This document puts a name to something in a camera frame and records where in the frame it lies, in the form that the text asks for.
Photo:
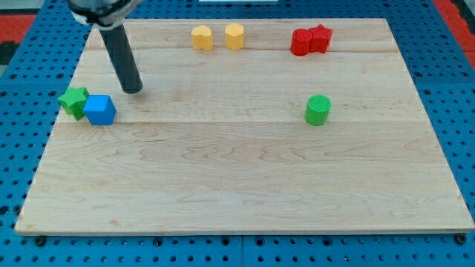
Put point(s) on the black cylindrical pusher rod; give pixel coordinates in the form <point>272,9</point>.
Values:
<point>122,59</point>

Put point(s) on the blue cube block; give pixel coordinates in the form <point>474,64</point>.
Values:
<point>99,110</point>

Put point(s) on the green star block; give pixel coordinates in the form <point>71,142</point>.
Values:
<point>73,101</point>

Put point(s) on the yellow heart block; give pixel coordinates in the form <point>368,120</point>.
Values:
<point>202,38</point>

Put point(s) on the yellow hexagon block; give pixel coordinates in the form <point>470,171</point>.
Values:
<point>234,36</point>

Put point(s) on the wooden board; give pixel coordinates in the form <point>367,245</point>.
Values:
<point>216,142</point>

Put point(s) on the red cylinder block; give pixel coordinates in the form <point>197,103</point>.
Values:
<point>301,42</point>

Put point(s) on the red star block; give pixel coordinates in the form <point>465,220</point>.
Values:
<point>321,38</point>

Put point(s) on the green cylinder block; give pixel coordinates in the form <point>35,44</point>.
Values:
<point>317,110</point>

